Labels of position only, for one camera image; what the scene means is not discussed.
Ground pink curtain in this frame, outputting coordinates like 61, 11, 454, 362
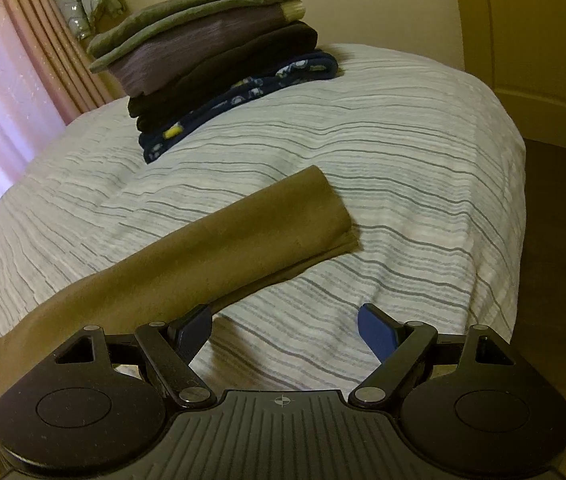
0, 0, 114, 117

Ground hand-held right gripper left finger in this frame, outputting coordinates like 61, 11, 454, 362
55, 305, 216, 408

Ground cream door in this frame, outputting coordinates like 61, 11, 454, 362
450, 0, 566, 154

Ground dark brown folded garment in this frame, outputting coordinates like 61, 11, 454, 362
128, 21, 320, 133

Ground navy printed folded garment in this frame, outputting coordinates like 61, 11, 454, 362
138, 50, 338, 165

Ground olive brown pants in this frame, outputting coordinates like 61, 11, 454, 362
0, 164, 360, 441

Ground purple folded garment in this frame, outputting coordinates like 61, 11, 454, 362
110, 2, 308, 97

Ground grey green folded garment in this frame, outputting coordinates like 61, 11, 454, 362
87, 0, 308, 73

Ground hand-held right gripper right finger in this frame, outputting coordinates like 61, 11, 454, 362
354, 303, 516, 409

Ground white grey striped bedspread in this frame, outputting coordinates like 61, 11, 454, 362
0, 42, 528, 396

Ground cream folded cloth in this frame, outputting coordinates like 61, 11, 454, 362
283, 0, 308, 22

